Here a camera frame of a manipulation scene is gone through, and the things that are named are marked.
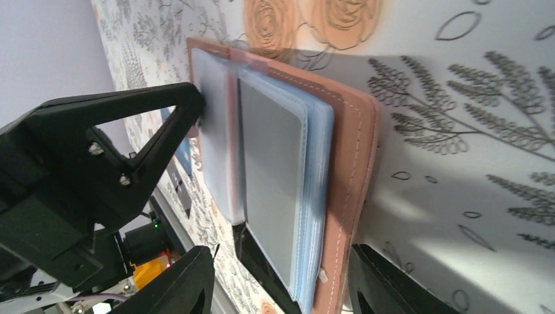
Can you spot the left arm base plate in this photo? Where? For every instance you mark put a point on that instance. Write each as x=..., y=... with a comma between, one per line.
x=121, y=254

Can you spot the blue card upper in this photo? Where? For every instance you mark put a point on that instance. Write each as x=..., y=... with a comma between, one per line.
x=181, y=156

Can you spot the black VIP card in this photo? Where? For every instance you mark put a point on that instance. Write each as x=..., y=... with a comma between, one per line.
x=178, y=186

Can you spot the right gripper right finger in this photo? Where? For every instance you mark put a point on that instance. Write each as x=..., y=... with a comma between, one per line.
x=377, y=286

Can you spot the brown leather card holder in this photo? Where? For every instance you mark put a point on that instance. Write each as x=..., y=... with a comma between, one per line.
x=340, y=127

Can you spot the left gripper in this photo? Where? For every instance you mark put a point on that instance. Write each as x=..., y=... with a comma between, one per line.
x=78, y=158

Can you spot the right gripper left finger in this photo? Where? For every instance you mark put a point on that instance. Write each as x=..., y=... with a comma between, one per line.
x=185, y=287

